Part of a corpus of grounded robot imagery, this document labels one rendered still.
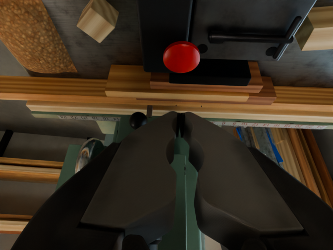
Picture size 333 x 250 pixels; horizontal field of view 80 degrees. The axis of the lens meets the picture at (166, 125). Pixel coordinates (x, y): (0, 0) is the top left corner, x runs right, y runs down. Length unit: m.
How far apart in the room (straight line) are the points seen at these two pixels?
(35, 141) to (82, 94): 2.73
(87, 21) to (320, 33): 0.27
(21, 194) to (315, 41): 2.87
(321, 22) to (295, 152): 1.46
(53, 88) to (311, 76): 0.44
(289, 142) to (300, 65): 1.36
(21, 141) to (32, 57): 2.83
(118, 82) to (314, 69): 0.32
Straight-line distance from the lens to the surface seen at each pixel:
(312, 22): 0.31
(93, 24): 0.28
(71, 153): 0.51
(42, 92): 0.41
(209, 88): 0.31
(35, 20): 0.33
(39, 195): 2.82
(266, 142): 1.14
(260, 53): 0.21
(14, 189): 2.96
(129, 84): 0.32
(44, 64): 0.37
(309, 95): 0.43
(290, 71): 0.40
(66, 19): 0.33
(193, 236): 0.47
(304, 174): 1.67
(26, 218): 2.27
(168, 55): 0.17
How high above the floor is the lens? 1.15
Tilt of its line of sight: 30 degrees down
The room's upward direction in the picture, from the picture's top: 178 degrees counter-clockwise
